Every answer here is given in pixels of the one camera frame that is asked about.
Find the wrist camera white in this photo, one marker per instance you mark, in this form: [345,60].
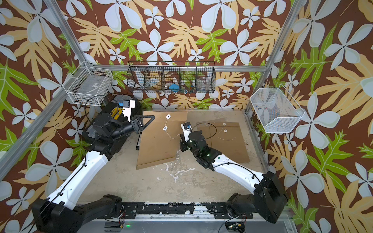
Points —
[125,108]
[187,128]

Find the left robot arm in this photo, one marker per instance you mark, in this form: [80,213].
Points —
[59,212]

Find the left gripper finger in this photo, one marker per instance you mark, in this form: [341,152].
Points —
[144,121]
[139,130]

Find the brown kraft file bag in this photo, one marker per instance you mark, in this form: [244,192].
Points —
[226,137]
[160,140]

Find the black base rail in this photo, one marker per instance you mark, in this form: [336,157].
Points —
[214,210]

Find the white wire basket right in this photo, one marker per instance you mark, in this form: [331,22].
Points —
[277,110]

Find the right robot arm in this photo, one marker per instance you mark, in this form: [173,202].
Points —
[267,195]

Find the white wire basket left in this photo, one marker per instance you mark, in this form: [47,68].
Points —
[88,85]

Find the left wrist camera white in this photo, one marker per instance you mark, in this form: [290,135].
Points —
[125,108]

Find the black yellow toolbox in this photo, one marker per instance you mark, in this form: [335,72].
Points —
[101,130]

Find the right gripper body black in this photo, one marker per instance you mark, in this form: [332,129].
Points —
[186,145]

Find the black charging board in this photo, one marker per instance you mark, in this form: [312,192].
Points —
[138,142]

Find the black wire basket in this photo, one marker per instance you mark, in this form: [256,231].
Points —
[172,77]

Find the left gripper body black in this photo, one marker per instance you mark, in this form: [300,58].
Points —
[127,129]

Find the white wire basket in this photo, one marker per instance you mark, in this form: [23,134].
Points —
[277,110]
[88,85]

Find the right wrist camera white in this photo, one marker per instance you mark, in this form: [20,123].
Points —
[187,128]

